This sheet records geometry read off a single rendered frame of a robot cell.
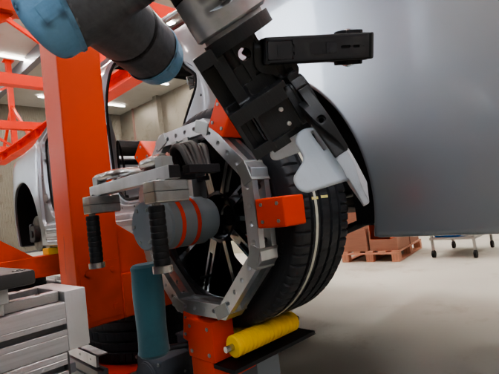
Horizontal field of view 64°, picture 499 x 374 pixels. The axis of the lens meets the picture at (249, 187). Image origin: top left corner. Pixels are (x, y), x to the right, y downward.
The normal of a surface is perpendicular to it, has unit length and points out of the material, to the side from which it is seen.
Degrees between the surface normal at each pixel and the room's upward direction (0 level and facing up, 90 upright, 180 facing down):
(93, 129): 90
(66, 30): 145
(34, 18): 118
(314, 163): 82
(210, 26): 124
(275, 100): 111
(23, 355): 90
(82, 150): 90
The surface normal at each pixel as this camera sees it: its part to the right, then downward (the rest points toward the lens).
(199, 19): -0.50, 0.61
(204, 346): -0.71, 0.05
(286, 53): 0.19, 0.25
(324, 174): -0.16, -0.18
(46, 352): 0.72, -0.12
